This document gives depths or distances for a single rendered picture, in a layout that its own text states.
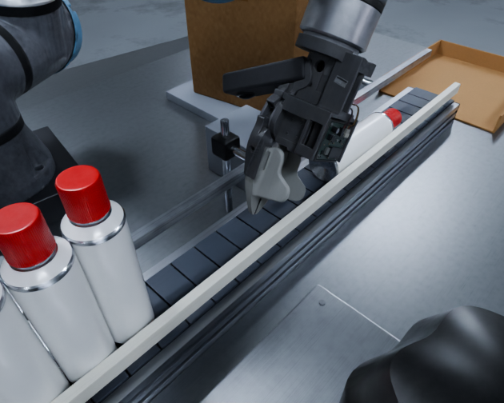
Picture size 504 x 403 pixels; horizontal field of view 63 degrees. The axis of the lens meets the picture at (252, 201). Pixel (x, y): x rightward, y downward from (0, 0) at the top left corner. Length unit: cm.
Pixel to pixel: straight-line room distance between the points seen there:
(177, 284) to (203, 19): 53
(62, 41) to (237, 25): 30
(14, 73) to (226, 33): 38
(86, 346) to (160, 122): 58
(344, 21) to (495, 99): 69
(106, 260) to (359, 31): 32
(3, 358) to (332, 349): 29
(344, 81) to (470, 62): 84
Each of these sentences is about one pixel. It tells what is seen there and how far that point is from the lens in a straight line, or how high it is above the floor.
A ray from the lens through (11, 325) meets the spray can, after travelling 35.
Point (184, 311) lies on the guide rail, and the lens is 44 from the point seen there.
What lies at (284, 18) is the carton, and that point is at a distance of 75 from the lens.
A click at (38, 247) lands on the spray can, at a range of 32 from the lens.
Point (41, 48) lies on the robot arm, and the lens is 69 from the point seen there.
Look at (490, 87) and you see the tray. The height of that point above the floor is 83.
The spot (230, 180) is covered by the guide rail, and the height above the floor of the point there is 96.
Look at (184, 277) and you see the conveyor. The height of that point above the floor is 88.
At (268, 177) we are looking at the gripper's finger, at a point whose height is 98.
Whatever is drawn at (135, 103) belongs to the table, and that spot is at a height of 83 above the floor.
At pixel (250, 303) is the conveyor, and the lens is 52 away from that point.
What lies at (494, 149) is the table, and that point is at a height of 83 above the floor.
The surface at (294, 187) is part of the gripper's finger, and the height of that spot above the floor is 96.
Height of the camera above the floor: 128
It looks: 42 degrees down
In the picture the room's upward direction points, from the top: straight up
